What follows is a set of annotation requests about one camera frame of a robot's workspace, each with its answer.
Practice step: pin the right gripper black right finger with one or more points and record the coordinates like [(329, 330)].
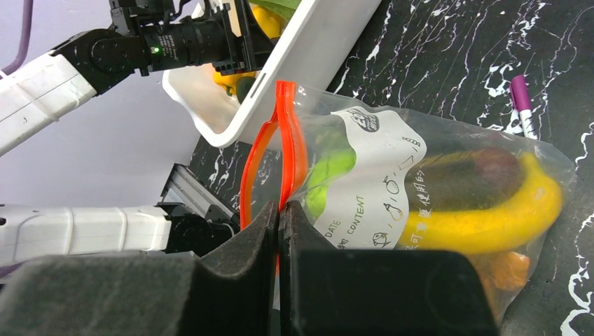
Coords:
[(325, 290)]

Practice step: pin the clear zip bag orange zipper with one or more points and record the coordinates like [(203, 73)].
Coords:
[(367, 208)]

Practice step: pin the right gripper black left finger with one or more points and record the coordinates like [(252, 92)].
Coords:
[(226, 292)]

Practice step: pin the yellow banana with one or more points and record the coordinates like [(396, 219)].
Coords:
[(518, 220)]

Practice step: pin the purple cap marker pen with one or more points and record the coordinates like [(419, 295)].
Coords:
[(522, 103)]

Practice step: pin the white plastic bin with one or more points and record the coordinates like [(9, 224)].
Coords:
[(313, 46)]

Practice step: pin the yellow bell pepper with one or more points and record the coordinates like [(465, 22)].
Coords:
[(260, 28)]

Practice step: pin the toy pineapple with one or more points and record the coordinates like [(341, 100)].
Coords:
[(501, 272)]

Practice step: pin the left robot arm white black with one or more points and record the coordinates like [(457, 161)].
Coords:
[(82, 168)]

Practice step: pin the light green wrinkled vegetable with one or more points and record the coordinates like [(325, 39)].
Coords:
[(323, 174)]

